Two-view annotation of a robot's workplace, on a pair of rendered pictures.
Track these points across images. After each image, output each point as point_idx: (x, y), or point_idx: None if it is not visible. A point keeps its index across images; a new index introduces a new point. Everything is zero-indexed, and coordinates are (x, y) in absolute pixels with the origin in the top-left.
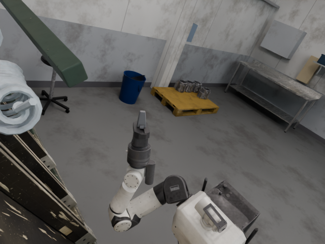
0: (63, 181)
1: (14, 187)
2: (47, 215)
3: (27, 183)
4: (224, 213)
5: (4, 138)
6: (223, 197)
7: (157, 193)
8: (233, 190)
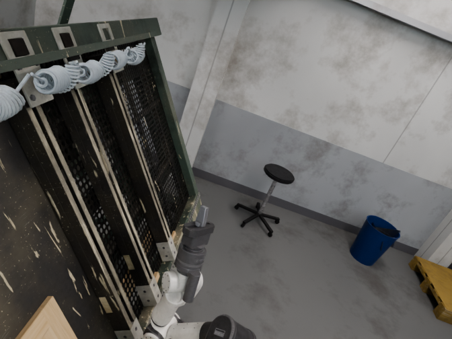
0: None
1: (64, 216)
2: (88, 268)
3: (74, 220)
4: None
5: (103, 187)
6: None
7: (202, 329)
8: None
